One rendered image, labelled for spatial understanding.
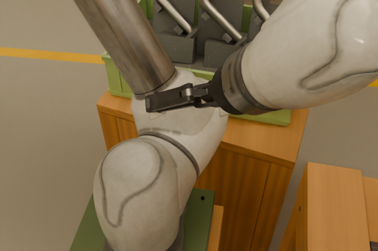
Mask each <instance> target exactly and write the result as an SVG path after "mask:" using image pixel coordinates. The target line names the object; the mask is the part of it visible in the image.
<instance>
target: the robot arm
mask: <svg viewBox="0 0 378 251"><path fill-rule="evenodd" d="M73 1H74V2H75V4H76V5H77V7H78V8H79V10H80V12H81V13H82V15H83V16H84V18H85V19H86V21H87V23H88V24H89V25H90V27H91V28H92V30H93V32H94V33H95V35H96V36H97V38H98V39H99V41H100V42H101V44H102V45H103V47H104V49H105V50H106V52H107V53H108V55H109V56H110V58H111V59H112V61H113V62H114V64H115V66H116V67H117V68H118V70H119V71H120V73H121V75H122V76H123V78H124V79H125V81H126V82H127V84H128V85H129V87H130V89H131V90H132V92H133V94H132V100H131V105H130V109H131V111H132V113H133V117H134V121H135V124H136V129H137V132H138V136H137V137H136V138H131V139H128V140H125V141H123V142H120V143H119V144H117V145H115V146H114V147H112V148H111V149H110V150H109V151H108V152H107V153H106V154H105V156H104V157H103V158H102V160H101V161H100V163H99V165H98V167H97V170H96V173H95V176H94V181H93V199H94V205H95V209H96V213H97V218H98V221H99V223H100V226H101V229H102V231H103V234H104V236H105V242H104V246H103V251H183V238H184V218H185V214H186V212H187V201H188V198H189V196H190V193H191V191H192V189H193V187H194V184H195V182H196V180H197V179H198V177H199V176H200V175H201V174H202V172H203V171H204V169H205V168H206V166H207V165H208V164H209V162H210V160H211V159H212V157H213V155H214V154H215V152H216V150H217V148H218V146H219V144H220V142H221V140H222V138H223V136H224V133H225V131H226V128H227V123H228V115H229V114H233V115H243V114H247V115H261V114H265V113H268V112H271V111H277V110H282V109H289V110H297V109H306V108H310V107H315V106H320V105H324V104H328V103H330V102H333V101H336V100H339V99H341V98H344V97H347V96H349V95H351V94H353V93H355V92H357V91H359V90H361V89H363V88H365V87H367V86H368V85H369V84H371V83H373V82H374V81H375V80H377V79H378V0H283V1H282V2H281V4H280V5H279V6H278V7H277V9H276V10H275V11H274V13H273V14H272V15H271V16H270V17H269V18H268V19H267V20H266V21H265V22H264V24H263V25H262V27H261V31H260V32H259V33H258V34H257V35H256V37H255V38H254V40H252V41H250V42H249V43H247V44H246V45H245V46H243V47H242V48H240V49H239V50H237V51H236V52H234V53H232V54H231V55H230V56H229V57H228V58H227V60H226V61H225V63H224V65H222V66H221V67H220V68H218V70H217V71H216V72H215V74H214V76H213V78H212V80H210V81H208V80H206V79H203V78H199V77H195V76H194V74H193V73H192V72H191V71H189V70H186V69H183V68H180V67H177V66H174V65H173V63H172V61H171V60H170V58H169V56H168V54H167V53H166V51H165V49H164V47H163V45H162V44H161V42H160V41H159V39H158V37H157V35H156V33H155V32H154V30H153V28H152V26H151V24H150V23H149V21H148V19H147V17H146V16H145V14H144V12H143V11H142V8H141V7H140V5H139V4H138V2H137V0H73Z"/></svg>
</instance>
